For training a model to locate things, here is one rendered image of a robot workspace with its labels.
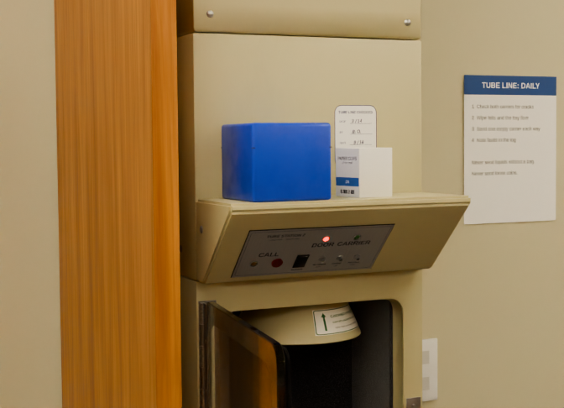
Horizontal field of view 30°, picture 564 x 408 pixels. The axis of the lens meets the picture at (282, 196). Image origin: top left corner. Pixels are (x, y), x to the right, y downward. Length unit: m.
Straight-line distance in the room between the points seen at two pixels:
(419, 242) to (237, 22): 0.36
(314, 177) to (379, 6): 0.28
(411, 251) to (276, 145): 0.26
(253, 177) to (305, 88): 0.19
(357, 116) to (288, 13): 0.16
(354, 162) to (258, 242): 0.16
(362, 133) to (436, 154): 0.58
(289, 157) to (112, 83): 0.25
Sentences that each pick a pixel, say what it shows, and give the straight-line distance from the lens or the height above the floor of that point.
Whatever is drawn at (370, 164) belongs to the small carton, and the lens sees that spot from 1.28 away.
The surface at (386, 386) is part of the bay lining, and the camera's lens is 1.46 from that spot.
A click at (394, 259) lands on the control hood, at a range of 1.35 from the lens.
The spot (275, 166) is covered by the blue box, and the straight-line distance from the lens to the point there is 1.20.
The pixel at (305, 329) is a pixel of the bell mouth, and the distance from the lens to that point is 1.38.
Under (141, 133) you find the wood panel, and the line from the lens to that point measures 1.20.
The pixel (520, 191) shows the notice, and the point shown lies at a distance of 2.04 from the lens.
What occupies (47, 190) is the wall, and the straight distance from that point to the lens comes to 1.67.
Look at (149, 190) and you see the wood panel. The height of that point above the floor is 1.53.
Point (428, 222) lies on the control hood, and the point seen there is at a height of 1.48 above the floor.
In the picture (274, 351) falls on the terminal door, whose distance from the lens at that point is 0.99.
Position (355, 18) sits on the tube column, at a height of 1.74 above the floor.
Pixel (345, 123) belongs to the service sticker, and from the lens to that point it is 1.35.
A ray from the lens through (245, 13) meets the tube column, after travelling 1.31.
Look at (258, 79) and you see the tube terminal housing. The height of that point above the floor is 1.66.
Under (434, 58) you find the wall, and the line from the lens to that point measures 1.94.
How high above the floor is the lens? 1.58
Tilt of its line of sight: 3 degrees down
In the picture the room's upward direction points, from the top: 1 degrees counter-clockwise
